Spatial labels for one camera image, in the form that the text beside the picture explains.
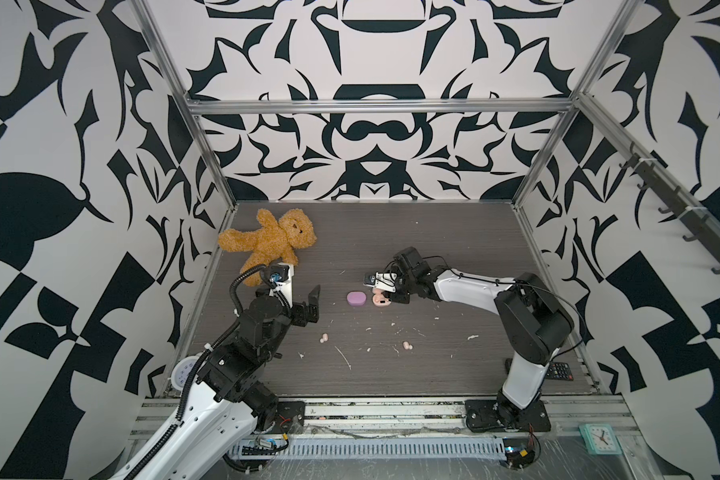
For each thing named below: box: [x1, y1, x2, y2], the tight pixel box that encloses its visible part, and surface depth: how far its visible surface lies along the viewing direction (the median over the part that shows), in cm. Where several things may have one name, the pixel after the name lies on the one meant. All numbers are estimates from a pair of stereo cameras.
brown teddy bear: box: [218, 208, 317, 287], surface depth 101 cm
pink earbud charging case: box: [372, 288, 391, 307], surface depth 95 cm
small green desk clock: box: [578, 424, 622, 455], surface depth 71 cm
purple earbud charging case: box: [346, 291, 367, 307], surface depth 95 cm
